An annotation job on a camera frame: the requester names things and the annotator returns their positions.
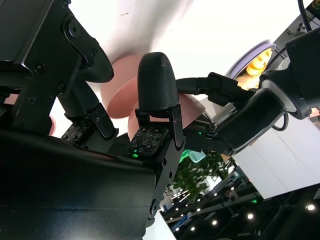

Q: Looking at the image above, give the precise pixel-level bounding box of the white cabinet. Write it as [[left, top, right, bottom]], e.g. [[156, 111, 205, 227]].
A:
[[232, 107, 320, 201]]

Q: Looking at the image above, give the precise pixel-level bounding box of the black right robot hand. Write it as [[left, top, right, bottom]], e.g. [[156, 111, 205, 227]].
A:
[[0, 0, 187, 240]]

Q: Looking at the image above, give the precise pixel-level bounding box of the pink plastic bowl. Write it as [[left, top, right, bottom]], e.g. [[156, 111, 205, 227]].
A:
[[100, 54, 142, 120], [127, 91, 205, 145], [2, 95, 58, 137]]

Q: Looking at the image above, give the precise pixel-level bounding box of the green leafy plant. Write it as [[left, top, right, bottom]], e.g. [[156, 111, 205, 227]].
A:
[[172, 149, 238, 201]]

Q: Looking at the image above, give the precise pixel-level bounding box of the purple round plate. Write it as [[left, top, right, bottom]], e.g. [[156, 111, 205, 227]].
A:
[[224, 41, 276, 79]]

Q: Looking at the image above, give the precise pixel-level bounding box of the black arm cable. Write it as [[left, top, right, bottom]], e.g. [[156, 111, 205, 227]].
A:
[[296, 0, 314, 32]]

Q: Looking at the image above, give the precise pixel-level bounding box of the yellow plush toy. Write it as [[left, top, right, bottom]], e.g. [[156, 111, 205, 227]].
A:
[[245, 48, 273, 76]]

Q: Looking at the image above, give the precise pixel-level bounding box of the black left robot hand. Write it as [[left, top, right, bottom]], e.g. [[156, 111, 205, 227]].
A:
[[174, 71, 288, 157]]

